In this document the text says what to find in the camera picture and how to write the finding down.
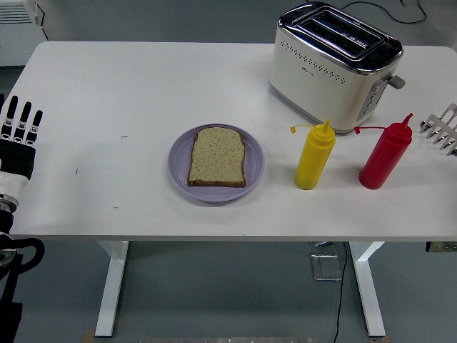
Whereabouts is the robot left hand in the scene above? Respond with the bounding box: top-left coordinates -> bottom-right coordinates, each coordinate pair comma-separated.
0,94 -> 44,196

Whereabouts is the red squeeze bottle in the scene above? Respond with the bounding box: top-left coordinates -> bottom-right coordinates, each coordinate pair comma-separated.
353,113 -> 414,190

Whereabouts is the bread slice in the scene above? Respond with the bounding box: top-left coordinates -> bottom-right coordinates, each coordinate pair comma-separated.
188,126 -> 247,188

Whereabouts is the white grilled appliance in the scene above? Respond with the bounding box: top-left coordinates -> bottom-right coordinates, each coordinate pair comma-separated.
0,0 -> 49,67

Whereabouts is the white table leg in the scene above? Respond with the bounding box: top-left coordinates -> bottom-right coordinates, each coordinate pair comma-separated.
348,241 -> 387,337
94,241 -> 130,337

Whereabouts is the purple plate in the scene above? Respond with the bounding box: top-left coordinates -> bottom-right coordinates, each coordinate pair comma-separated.
168,123 -> 266,204

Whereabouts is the yellow squeeze bottle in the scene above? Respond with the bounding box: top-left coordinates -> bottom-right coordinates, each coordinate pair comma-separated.
289,118 -> 337,191

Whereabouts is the cream and chrome toaster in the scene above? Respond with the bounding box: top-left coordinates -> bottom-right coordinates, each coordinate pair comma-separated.
268,1 -> 407,136

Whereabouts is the square metal floor plate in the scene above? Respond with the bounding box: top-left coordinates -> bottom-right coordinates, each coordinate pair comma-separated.
310,253 -> 343,282

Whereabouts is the metal toast rack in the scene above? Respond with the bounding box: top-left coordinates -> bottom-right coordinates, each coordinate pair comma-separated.
419,103 -> 457,156

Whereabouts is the black floor cable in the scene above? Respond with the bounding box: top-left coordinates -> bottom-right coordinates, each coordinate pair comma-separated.
331,242 -> 349,343

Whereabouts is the thin black looped cable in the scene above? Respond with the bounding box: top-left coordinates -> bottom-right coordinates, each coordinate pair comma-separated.
337,0 -> 428,25

